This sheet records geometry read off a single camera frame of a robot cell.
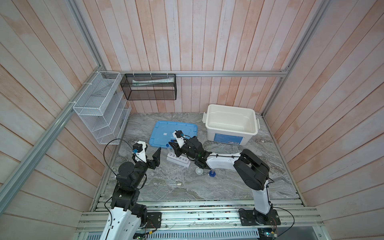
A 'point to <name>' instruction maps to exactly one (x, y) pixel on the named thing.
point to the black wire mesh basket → (149, 86)
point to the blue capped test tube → (167, 145)
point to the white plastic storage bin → (229, 124)
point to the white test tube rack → (180, 160)
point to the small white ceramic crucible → (199, 170)
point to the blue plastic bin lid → (161, 132)
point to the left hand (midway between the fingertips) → (154, 149)
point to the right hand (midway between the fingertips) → (169, 142)
